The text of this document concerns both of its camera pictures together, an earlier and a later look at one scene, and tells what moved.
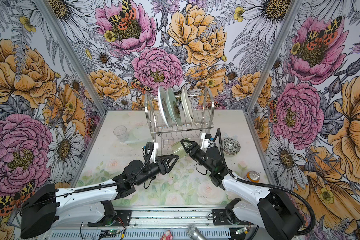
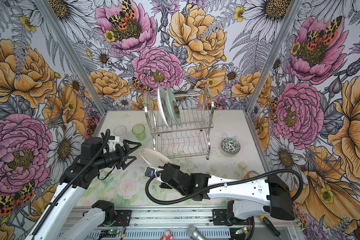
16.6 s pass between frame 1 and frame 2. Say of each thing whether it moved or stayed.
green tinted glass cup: moved
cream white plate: moved
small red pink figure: stayed
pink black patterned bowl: stayed
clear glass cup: stayed
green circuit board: stayed
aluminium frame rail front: stayed
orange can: stayed
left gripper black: moved
